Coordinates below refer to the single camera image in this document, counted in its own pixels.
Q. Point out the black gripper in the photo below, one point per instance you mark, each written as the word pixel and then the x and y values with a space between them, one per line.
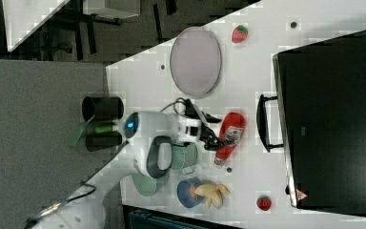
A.
pixel 211 142

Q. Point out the red felt ketchup bottle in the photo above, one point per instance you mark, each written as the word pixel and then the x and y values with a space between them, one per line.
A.
pixel 230 134

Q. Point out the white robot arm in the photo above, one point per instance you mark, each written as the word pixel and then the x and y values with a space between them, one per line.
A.
pixel 147 151

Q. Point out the silver black toaster oven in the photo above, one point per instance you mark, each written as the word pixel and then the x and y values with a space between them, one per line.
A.
pixel 321 98

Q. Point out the green mug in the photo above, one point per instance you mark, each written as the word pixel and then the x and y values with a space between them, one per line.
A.
pixel 184 158

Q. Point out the yellow peeled banana toy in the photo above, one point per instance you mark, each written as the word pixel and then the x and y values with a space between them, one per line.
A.
pixel 213 194

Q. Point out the orange fruit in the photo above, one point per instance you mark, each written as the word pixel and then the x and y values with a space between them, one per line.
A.
pixel 193 193

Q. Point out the grey round plate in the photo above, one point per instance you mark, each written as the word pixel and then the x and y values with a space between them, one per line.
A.
pixel 195 62

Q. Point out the blue bowl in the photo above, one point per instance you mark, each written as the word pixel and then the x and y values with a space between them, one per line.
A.
pixel 183 192

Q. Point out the green perforated colander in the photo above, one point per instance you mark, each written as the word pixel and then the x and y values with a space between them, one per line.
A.
pixel 146 186

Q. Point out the dark red strawberry toy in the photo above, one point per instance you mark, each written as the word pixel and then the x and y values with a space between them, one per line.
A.
pixel 264 203

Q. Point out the pale red strawberry toy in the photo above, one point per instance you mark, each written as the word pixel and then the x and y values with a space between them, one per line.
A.
pixel 239 34

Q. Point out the small black cup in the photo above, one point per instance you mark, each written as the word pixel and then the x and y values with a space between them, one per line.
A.
pixel 102 135

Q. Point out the large black cup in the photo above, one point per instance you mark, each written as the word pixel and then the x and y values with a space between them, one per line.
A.
pixel 102 108

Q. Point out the green slotted spatula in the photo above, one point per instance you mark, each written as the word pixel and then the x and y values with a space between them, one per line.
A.
pixel 80 131

